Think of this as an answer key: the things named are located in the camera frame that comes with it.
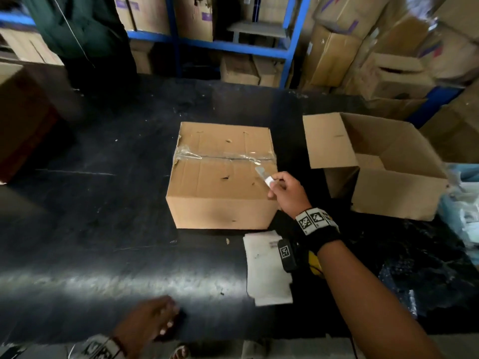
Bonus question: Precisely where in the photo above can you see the small box cutter blade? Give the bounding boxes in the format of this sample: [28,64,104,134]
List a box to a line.
[254,166,276,188]

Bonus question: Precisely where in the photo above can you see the blue waste bin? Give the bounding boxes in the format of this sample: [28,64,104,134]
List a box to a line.
[438,162,479,266]

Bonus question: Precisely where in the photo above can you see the black white marker wristband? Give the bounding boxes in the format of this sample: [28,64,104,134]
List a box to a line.
[294,207,342,255]
[69,334,126,359]

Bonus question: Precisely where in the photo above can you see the blue metal shelf rack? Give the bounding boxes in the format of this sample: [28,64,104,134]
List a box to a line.
[0,0,313,89]

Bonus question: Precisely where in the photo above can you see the worn taped cardboard box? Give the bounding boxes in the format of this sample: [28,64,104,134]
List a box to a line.
[166,121,279,230]

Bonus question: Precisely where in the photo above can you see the small cardboard box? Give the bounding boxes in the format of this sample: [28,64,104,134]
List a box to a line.
[302,112,450,222]

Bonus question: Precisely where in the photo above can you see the person's right hand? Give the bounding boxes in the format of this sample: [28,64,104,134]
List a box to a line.
[267,171,312,220]

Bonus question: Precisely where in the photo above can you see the grey stool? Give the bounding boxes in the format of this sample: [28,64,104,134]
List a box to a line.
[226,21,288,44]

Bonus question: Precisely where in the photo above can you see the stack of white label sheets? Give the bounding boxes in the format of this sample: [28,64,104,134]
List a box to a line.
[242,230,294,307]

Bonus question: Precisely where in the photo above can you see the shelved brown cartons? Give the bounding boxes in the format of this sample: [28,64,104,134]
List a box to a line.
[0,0,300,88]

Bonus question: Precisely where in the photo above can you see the yellow tape dispenser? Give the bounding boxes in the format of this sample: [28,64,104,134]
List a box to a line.
[307,250,325,278]

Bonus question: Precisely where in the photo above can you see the person's right forearm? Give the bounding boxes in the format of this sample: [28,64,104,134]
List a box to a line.
[317,239,446,359]

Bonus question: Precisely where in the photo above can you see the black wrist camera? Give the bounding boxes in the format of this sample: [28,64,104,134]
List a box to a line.
[277,238,299,273]

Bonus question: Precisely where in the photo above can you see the person's left hand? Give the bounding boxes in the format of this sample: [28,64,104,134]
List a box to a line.
[112,295,181,359]

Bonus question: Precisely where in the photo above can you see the large brown carton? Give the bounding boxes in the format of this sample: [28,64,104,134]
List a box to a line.
[0,62,75,183]

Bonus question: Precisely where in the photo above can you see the blue metal beam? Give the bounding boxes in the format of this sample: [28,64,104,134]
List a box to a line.
[407,87,464,128]

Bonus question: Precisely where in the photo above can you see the pile of brown cartons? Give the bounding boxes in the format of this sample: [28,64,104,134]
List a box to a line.
[299,0,479,165]

